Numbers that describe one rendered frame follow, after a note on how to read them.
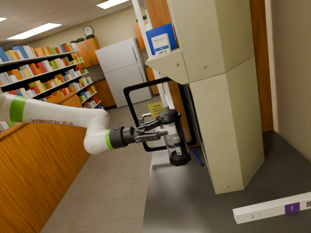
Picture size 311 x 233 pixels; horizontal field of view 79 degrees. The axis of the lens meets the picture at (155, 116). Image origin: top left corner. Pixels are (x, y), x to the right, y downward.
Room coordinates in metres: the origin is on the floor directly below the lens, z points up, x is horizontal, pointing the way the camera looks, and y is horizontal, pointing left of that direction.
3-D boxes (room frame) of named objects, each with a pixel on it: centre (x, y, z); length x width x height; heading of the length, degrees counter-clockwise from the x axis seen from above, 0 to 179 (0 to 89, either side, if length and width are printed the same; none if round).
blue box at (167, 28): (0.81, -0.12, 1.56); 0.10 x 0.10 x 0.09; 80
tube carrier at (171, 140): (0.73, -0.05, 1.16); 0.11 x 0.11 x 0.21
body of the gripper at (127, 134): (0.76, 0.11, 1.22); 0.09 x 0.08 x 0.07; 80
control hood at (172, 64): (0.74, -0.11, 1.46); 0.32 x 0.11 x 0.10; 170
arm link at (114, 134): (0.77, 0.18, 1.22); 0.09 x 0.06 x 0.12; 170
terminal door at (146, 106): (0.93, -0.03, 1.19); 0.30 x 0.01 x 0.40; 73
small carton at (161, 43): (0.69, -0.10, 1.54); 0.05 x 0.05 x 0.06; 74
